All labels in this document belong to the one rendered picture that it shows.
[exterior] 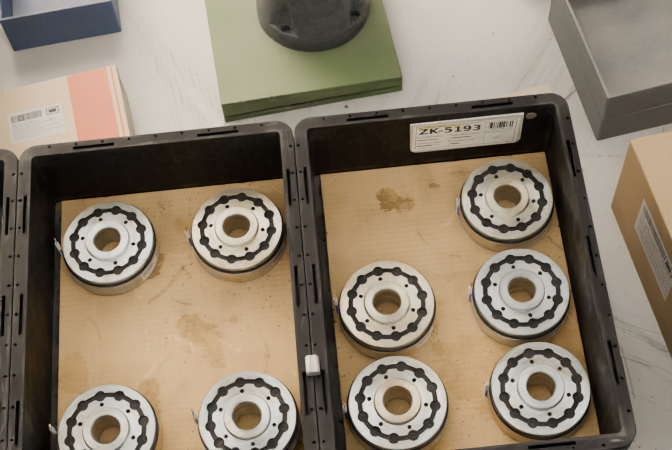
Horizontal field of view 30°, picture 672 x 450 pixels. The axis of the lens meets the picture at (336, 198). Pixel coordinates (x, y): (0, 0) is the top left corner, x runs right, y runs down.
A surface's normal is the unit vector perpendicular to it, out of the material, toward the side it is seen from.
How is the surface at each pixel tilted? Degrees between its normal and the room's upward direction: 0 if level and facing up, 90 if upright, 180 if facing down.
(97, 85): 0
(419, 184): 0
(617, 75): 0
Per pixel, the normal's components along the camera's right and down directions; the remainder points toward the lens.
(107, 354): -0.05, -0.48
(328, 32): 0.26, 0.61
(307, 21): -0.08, 0.64
